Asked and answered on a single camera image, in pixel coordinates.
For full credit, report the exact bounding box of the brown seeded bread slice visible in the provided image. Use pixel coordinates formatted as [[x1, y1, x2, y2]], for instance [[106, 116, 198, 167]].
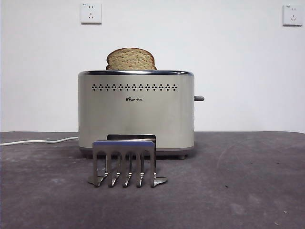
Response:
[[106, 48, 158, 72]]

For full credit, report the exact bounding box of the cream and steel toaster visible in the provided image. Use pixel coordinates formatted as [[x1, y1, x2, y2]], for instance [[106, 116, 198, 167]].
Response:
[[77, 70, 196, 160]]

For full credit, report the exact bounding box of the steel toast rack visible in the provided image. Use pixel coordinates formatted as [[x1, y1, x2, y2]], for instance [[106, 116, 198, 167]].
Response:
[[87, 134, 168, 188]]

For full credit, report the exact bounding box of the white wall socket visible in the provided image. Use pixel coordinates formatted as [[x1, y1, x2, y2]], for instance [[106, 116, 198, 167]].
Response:
[[282, 4, 303, 27], [81, 2, 102, 25]]

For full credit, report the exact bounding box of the white power cable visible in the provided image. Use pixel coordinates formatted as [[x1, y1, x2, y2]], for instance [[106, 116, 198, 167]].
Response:
[[0, 136, 79, 147]]

